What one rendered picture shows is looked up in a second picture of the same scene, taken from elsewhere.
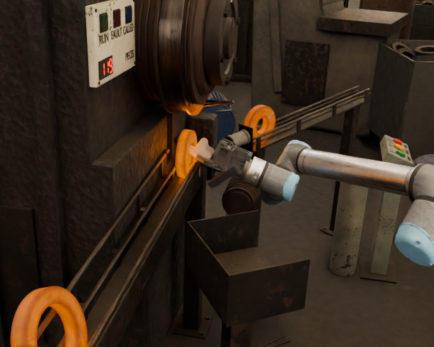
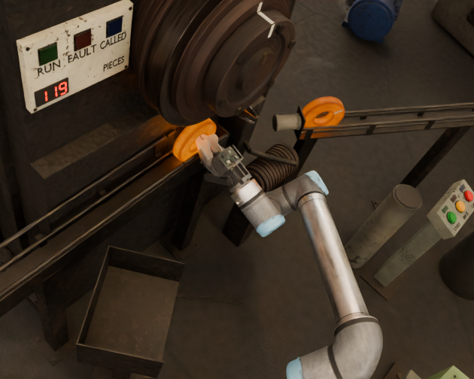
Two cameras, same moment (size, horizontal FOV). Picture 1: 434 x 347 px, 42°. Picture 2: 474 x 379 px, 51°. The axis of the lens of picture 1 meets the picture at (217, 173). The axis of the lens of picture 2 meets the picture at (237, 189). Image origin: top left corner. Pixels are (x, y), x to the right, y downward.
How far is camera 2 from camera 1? 0.97 m
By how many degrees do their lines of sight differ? 31
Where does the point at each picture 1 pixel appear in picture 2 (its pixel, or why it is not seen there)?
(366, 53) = not seen: outside the picture
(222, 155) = (220, 165)
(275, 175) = (257, 212)
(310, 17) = not seen: outside the picture
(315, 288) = (310, 264)
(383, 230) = (401, 258)
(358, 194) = (391, 221)
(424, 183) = (344, 343)
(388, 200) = (420, 241)
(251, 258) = (162, 294)
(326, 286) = not seen: hidden behind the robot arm
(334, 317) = (301, 303)
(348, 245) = (361, 249)
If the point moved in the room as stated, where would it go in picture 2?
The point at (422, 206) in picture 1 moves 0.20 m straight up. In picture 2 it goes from (322, 365) to (357, 337)
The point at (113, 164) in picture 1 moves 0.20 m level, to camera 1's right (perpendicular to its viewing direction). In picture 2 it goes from (49, 174) to (115, 220)
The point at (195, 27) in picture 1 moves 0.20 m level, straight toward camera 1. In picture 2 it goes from (193, 66) to (140, 117)
